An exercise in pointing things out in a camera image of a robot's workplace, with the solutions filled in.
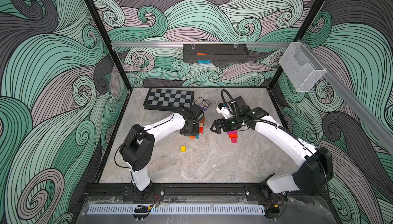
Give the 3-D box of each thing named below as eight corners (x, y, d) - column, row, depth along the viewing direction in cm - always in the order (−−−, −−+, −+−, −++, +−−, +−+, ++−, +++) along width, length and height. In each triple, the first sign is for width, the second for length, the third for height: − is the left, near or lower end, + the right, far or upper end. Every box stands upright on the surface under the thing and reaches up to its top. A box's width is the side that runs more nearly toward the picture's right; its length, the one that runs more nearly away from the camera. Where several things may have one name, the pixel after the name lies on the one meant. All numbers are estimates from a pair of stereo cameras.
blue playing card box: (199, 107, 110) (199, 106, 108) (204, 99, 115) (204, 98, 113) (206, 111, 108) (206, 109, 106) (211, 102, 113) (211, 101, 111)
